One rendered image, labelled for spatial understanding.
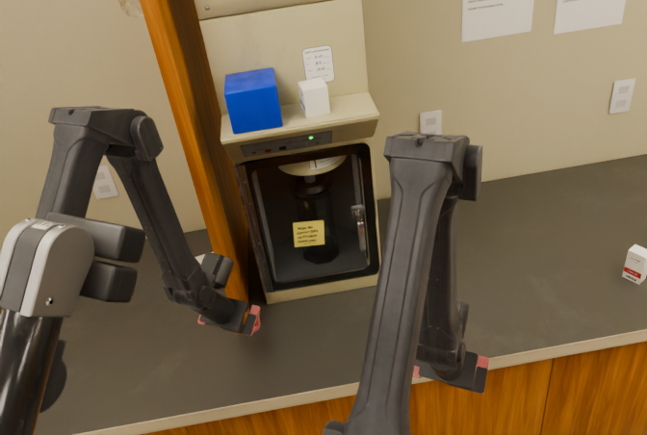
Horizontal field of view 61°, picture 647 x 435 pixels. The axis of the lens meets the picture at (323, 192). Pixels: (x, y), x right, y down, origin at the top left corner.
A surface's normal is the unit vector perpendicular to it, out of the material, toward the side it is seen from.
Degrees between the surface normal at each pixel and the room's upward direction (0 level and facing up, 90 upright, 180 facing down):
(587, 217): 0
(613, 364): 90
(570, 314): 0
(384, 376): 44
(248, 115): 90
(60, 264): 90
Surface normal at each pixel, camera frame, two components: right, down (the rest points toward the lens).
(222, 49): 0.13, 0.54
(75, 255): 0.92, 0.12
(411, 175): -0.34, -0.21
